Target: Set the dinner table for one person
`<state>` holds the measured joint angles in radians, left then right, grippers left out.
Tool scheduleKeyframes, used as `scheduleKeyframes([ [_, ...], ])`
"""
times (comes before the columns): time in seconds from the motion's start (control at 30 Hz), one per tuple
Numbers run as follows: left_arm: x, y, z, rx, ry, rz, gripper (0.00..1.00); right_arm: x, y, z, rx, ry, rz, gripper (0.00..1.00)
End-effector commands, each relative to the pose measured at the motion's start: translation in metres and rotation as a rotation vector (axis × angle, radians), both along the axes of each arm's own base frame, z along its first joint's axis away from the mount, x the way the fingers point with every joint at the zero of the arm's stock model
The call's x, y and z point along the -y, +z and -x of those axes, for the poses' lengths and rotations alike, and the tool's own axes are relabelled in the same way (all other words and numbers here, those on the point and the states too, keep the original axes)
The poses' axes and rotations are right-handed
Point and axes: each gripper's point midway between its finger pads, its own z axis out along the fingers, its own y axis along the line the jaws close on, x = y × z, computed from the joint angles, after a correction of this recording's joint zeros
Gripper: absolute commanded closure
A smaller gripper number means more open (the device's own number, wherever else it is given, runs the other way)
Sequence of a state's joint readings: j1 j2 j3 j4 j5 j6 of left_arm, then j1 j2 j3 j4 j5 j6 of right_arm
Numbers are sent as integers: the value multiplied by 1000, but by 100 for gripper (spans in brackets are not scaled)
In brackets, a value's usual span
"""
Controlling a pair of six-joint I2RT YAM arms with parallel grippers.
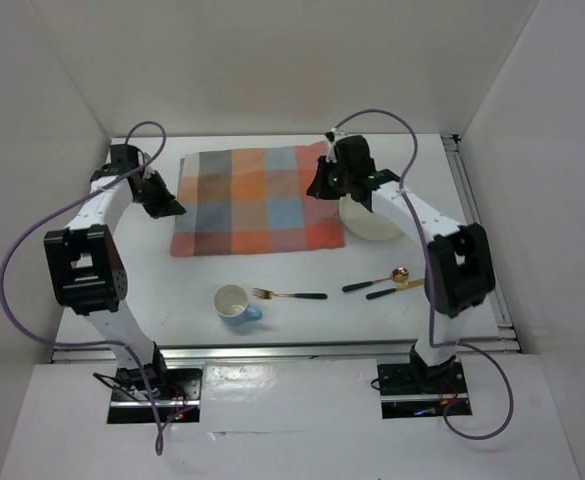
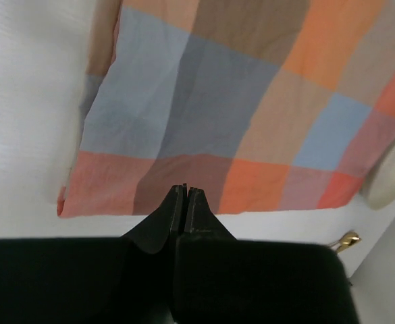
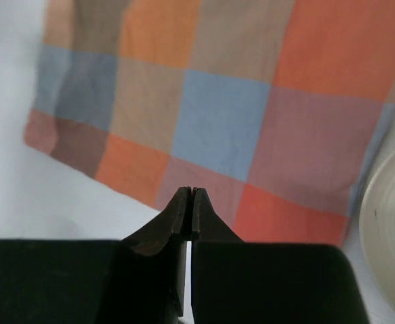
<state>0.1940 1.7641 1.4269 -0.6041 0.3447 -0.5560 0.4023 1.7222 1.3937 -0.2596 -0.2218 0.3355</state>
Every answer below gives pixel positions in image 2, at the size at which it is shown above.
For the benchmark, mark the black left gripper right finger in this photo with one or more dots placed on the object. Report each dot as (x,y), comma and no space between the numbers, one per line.
(198,220)

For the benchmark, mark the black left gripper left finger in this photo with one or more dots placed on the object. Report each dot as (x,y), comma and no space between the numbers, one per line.
(163,225)

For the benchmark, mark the checkered orange blue cloth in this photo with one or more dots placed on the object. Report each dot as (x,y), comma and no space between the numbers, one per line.
(265,105)

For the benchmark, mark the gold fork dark handle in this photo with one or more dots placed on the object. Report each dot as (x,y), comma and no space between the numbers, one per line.
(348,240)

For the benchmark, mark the cream ceramic plate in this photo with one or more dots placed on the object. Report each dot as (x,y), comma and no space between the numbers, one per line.
(378,189)

